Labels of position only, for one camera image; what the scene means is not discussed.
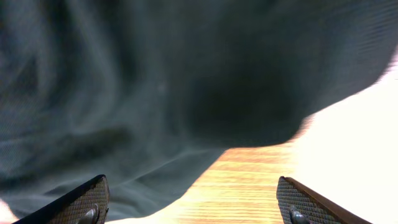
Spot black shorts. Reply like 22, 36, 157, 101
1, 0, 397, 220

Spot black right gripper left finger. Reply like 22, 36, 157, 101
13, 175, 109, 224

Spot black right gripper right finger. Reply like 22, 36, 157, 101
276, 176, 371, 224

